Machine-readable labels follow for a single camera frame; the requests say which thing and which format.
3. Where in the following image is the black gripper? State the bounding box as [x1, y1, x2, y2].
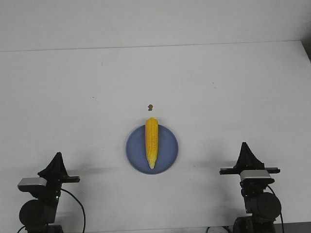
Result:
[219, 142, 281, 175]
[38, 152, 80, 188]

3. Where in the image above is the blue round plate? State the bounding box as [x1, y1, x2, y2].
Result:
[126, 125, 178, 175]

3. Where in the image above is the yellow corn cob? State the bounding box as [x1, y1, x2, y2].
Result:
[145, 117, 159, 169]

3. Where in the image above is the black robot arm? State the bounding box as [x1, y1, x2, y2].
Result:
[219, 142, 282, 233]
[17, 152, 86, 233]

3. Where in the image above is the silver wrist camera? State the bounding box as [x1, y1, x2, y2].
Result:
[240, 170, 275, 183]
[17, 177, 47, 192]

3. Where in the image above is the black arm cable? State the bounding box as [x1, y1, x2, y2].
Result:
[17, 189, 86, 233]
[266, 185, 284, 233]

